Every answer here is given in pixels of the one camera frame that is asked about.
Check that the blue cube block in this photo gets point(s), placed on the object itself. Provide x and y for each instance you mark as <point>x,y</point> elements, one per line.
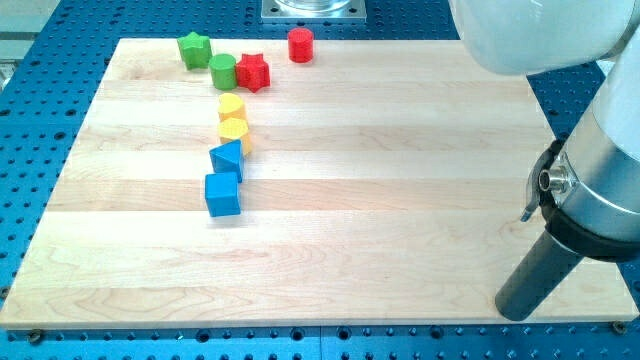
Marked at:
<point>221,192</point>

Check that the green cylinder block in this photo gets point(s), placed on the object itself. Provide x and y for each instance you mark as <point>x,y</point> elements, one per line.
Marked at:
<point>223,73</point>

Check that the red star block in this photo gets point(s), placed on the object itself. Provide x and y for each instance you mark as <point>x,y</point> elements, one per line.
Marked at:
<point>252,72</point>

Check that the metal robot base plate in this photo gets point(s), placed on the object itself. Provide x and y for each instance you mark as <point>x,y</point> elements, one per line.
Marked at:
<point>313,11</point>

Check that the red cylinder block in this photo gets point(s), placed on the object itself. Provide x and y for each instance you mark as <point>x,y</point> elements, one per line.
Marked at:
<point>300,45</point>

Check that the light wooden board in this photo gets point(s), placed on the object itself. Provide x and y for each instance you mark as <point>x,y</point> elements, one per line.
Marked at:
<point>384,186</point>

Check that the green star block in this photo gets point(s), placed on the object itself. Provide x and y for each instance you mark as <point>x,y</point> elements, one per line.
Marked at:
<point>195,50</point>

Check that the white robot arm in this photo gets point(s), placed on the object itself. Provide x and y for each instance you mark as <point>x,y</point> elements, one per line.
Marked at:
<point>590,195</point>

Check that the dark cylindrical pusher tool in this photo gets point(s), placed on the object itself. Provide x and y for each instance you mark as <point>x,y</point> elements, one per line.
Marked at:
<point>544,267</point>

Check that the yellow heart block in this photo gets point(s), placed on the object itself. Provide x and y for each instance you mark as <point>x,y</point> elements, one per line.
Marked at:
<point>231,106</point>

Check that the yellow hexagon block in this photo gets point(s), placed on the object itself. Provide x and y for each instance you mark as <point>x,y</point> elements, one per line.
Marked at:
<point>232,129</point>

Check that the blue triangle block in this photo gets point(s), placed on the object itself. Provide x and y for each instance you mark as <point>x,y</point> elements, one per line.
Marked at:
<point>228,158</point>

